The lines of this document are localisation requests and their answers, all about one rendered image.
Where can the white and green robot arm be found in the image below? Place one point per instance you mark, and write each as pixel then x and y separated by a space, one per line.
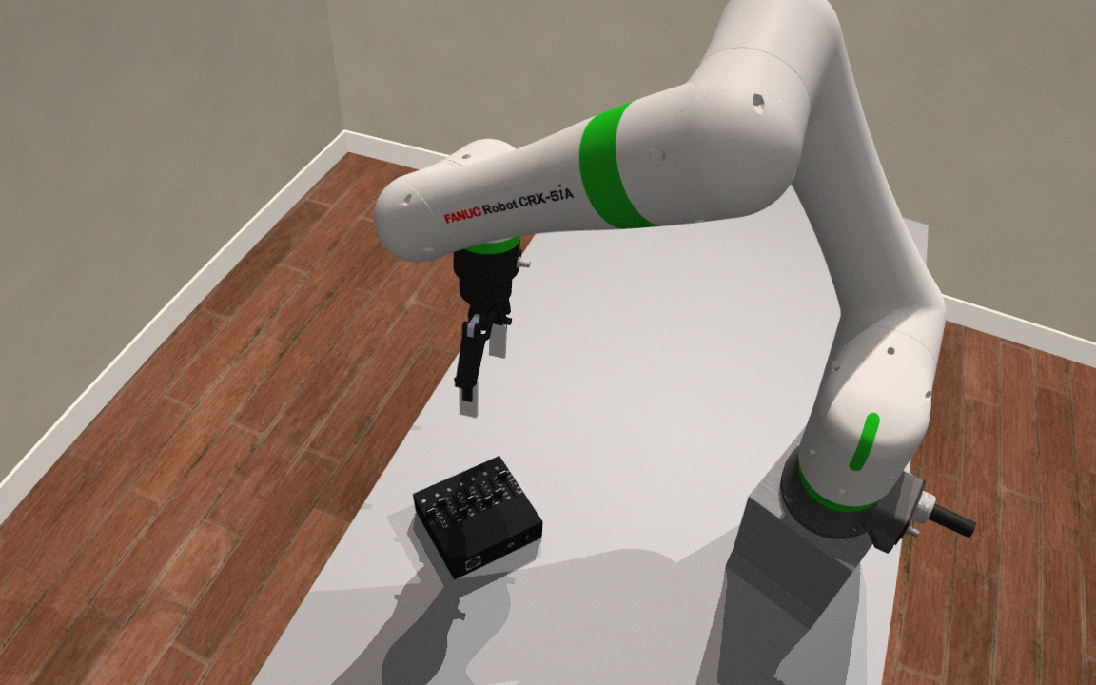
pixel 726 145

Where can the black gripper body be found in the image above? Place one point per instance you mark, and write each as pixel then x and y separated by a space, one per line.
pixel 481 299

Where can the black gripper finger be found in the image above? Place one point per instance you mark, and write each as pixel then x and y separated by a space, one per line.
pixel 498 337
pixel 471 350

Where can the black lighting desk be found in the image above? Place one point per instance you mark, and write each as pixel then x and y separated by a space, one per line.
pixel 472 531

